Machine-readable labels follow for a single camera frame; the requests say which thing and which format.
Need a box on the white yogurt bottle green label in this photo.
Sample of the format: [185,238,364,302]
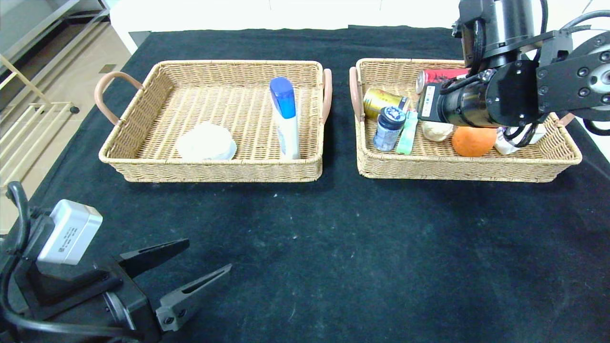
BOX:
[493,128,522,155]

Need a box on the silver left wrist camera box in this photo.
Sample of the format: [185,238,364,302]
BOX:
[37,199,103,266]

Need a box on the grey metal shelf unit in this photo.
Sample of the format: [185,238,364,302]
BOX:
[0,0,111,112]

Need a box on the gold drink can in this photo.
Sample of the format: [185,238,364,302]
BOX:
[363,88,411,120]

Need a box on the light wooden slatted rack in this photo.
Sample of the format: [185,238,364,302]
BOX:
[0,55,80,191]

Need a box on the white lotion bottle blue cap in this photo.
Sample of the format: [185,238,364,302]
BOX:
[269,77,301,160]

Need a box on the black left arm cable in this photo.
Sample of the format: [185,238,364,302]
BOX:
[0,181,141,343]

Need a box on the wicker basket with brown handles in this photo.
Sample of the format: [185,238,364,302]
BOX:
[349,58,588,183]
[94,60,333,183]

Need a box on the small blue lidded jar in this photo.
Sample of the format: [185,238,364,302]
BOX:
[373,106,407,152]

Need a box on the orange fruit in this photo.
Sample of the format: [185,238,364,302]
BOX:
[452,126,498,158]

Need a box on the red soda can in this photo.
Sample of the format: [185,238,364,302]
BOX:
[416,68,470,94]

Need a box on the small white carton box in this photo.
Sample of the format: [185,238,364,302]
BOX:
[524,124,548,145]

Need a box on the red candy pack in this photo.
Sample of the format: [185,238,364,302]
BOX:
[396,111,419,155]

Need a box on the striped spiral bread roll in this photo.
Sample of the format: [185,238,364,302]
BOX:
[421,121,454,142]

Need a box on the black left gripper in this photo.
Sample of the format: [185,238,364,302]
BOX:
[51,238,233,343]

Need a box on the white round ashtray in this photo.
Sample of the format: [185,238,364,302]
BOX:
[176,121,237,161]

